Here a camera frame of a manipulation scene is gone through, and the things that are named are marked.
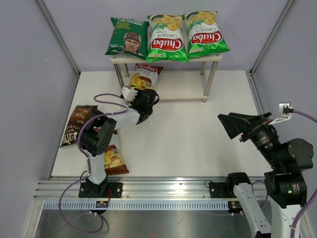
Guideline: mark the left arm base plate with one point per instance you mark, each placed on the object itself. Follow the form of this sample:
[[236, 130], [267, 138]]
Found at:
[[105, 190]]

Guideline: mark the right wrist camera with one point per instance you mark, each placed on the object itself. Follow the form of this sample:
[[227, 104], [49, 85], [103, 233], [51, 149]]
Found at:
[[284, 113]]

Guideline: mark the slotted cable duct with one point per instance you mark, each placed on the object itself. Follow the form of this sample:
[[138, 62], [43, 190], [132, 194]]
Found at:
[[138, 205]]

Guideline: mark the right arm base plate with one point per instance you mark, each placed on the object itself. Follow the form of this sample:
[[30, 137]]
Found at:
[[220, 190]]

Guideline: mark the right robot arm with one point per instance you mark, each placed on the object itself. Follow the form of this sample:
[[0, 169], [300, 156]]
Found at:
[[285, 185]]

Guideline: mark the green Chuba bag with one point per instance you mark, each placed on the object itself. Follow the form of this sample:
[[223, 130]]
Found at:
[[203, 34], [167, 41]]

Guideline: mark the dark brown sea salt bag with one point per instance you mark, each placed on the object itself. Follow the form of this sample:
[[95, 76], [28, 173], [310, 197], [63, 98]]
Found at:
[[78, 117]]

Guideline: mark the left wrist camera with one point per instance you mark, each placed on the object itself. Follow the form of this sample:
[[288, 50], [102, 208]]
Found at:
[[128, 94]]

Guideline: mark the brown chuba bag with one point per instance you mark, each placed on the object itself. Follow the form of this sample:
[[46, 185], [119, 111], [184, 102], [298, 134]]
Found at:
[[145, 76], [114, 163]]

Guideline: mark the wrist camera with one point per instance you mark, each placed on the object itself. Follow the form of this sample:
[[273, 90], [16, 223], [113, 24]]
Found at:
[[284, 113], [128, 94]]

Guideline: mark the dark green portrait chips bag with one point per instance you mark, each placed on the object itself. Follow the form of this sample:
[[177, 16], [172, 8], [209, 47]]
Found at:
[[128, 36]]

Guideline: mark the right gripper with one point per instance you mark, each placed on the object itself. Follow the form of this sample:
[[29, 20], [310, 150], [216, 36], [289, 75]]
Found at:
[[236, 123]]

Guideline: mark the aluminium mounting rail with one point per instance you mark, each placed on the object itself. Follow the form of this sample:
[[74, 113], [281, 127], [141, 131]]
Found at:
[[138, 188]]

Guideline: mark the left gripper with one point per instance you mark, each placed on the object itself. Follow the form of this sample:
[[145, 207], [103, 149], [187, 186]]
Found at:
[[138, 94]]

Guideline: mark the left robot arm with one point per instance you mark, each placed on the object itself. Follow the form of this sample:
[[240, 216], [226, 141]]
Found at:
[[97, 133]]

